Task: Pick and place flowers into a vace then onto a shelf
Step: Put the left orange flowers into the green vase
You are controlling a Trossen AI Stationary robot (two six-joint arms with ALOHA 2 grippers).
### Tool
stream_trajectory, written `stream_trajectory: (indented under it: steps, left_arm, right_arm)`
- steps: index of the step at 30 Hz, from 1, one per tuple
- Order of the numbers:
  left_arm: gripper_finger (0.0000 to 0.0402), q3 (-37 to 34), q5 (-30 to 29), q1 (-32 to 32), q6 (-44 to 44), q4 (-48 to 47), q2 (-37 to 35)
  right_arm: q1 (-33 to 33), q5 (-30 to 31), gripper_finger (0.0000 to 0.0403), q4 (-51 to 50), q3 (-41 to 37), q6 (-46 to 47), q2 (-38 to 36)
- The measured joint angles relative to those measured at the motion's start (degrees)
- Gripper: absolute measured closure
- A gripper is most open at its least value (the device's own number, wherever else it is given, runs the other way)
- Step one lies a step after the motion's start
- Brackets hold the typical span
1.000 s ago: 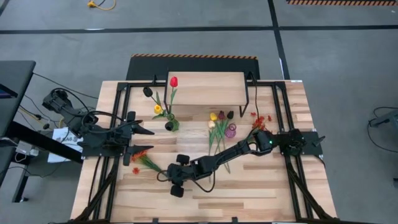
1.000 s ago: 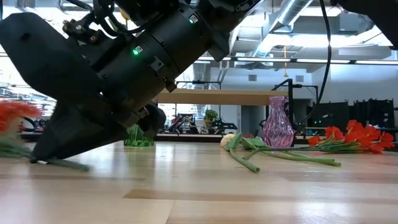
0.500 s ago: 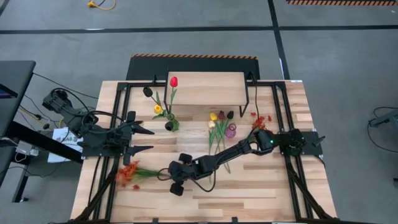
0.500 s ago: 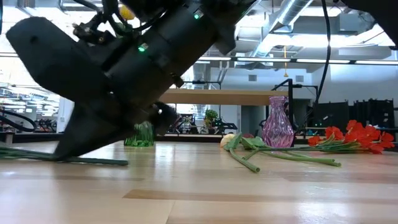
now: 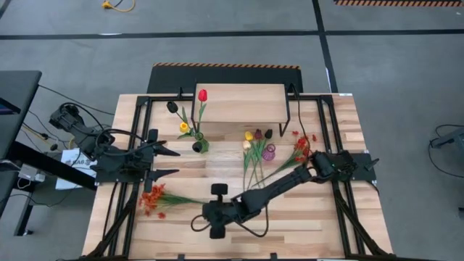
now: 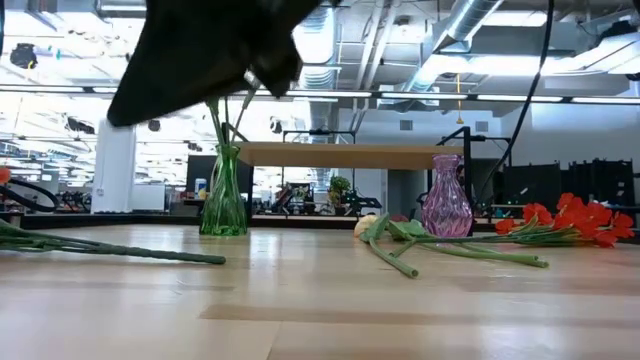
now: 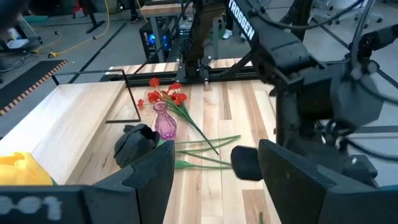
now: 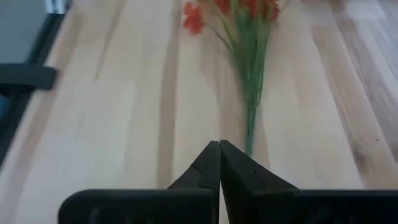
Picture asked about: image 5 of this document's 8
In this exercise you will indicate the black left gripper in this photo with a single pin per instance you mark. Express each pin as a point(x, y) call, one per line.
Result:
point(150, 159)

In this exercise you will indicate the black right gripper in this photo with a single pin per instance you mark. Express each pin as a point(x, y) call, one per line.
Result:
point(219, 212)

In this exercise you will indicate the orange artificial flower bunch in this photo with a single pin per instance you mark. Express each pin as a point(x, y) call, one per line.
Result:
point(300, 145)
point(152, 197)

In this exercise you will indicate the yellow artificial tulip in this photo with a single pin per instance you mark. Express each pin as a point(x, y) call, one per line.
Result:
point(248, 136)
point(184, 127)

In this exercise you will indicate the pink glass vase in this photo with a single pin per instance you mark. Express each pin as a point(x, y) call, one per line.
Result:
point(269, 153)

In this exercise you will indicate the red artificial tulip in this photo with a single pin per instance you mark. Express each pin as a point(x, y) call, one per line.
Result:
point(202, 95)

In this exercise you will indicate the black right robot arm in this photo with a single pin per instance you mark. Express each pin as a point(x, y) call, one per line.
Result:
point(275, 185)

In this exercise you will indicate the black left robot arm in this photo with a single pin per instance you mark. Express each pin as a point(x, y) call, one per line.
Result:
point(83, 137)

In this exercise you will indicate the wooden shelf black legs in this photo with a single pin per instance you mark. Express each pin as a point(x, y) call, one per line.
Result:
point(239, 103)

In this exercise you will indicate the black striped floor mat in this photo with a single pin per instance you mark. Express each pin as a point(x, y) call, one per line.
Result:
point(398, 3)
point(170, 78)

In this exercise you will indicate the white printed paper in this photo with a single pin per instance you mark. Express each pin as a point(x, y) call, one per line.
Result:
point(72, 159)

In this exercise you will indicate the black desk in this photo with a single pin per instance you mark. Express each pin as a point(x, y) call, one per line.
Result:
point(18, 101)

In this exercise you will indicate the black aluminium table frame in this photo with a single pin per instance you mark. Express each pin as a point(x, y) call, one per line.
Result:
point(163, 98)

